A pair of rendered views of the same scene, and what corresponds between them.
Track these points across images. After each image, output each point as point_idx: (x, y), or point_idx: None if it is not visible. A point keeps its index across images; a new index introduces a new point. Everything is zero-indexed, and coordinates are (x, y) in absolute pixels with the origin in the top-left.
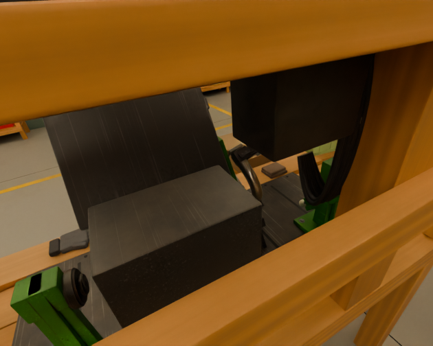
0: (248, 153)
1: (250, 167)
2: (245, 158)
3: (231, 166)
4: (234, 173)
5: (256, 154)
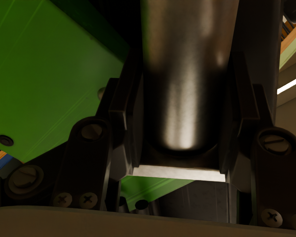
0: (262, 122)
1: (232, 3)
2: (248, 76)
3: (116, 51)
4: (62, 10)
5: (17, 205)
